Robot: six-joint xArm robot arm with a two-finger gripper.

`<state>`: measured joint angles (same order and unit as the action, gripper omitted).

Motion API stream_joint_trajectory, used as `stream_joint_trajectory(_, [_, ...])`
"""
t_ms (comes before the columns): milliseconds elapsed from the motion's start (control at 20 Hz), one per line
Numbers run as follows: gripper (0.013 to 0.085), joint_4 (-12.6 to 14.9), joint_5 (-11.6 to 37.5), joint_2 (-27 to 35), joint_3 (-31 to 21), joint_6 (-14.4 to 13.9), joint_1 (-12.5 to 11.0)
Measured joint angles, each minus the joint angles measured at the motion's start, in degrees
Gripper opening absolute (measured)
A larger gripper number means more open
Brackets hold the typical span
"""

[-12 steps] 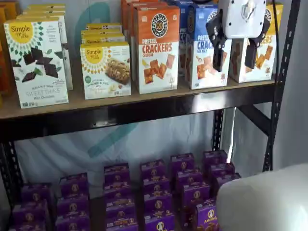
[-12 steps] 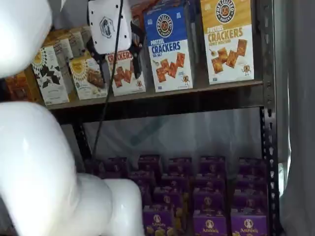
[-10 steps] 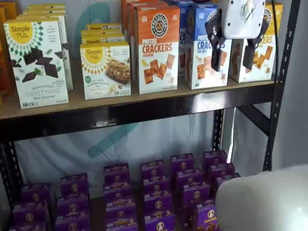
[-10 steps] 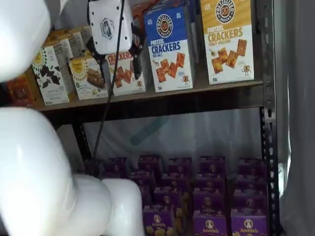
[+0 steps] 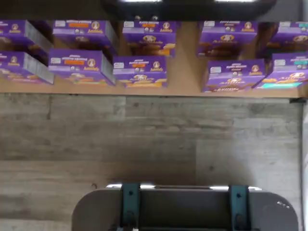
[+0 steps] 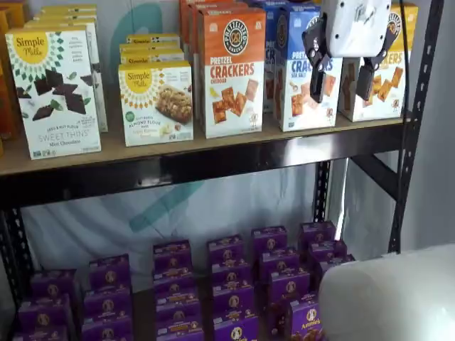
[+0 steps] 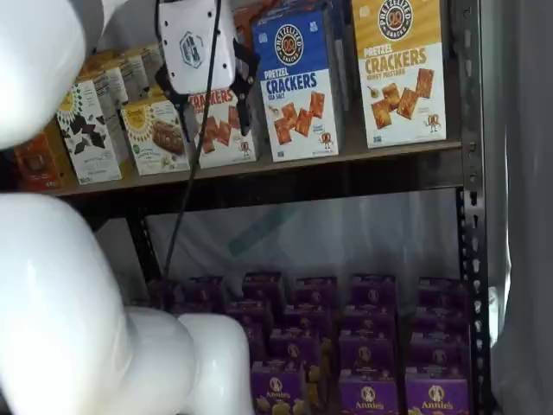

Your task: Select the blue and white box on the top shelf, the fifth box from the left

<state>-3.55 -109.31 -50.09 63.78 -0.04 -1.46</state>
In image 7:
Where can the grey curtain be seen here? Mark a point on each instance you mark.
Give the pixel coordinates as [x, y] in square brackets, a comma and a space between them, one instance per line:
[527, 216]

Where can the Simple Mills sweet thins box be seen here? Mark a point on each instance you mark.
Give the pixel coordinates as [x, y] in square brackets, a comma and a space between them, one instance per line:
[152, 65]
[136, 75]
[116, 84]
[86, 142]

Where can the purple Annie's snack box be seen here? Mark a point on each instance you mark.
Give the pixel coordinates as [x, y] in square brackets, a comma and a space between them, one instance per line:
[367, 354]
[315, 294]
[443, 296]
[276, 389]
[263, 287]
[369, 395]
[307, 320]
[373, 294]
[440, 324]
[438, 356]
[294, 348]
[369, 322]
[160, 294]
[248, 315]
[203, 294]
[436, 397]

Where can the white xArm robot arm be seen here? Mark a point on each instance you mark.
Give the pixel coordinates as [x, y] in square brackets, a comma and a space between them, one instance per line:
[43, 281]

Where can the white orange cracker box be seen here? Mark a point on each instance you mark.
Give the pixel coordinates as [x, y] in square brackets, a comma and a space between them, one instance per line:
[402, 108]

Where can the black metal shelf frame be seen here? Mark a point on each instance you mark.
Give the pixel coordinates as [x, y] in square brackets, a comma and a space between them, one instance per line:
[345, 177]

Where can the Simple Mills almond bars box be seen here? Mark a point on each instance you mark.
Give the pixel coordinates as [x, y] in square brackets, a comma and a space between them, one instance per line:
[151, 138]

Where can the wooden shelf board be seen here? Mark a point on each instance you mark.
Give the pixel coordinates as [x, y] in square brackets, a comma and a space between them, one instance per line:
[350, 152]

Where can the blue white pretzel crackers box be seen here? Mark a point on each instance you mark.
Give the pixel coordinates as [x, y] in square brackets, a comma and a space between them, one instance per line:
[298, 108]

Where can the orange snack box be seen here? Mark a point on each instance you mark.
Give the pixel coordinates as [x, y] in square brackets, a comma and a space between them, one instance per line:
[36, 164]

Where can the orange cheddar pretzel crackers box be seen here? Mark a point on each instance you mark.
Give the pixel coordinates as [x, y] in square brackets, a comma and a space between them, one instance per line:
[220, 142]

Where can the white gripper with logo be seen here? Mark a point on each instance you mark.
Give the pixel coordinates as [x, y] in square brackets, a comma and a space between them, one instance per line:
[194, 47]

